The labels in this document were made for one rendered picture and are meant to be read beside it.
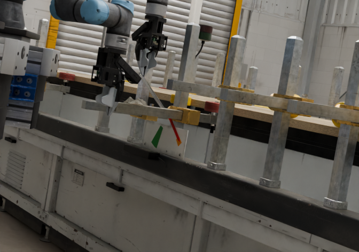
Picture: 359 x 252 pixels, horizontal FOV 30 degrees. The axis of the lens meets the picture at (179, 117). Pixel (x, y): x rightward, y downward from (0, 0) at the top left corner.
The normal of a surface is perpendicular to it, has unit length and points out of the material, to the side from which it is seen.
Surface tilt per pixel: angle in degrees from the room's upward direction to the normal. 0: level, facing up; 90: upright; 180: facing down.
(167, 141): 90
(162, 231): 90
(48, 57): 90
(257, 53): 90
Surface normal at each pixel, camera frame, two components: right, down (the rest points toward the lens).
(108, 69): 0.58, 0.14
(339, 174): -0.80, -0.11
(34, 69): 0.01, 0.05
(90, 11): -0.52, -0.04
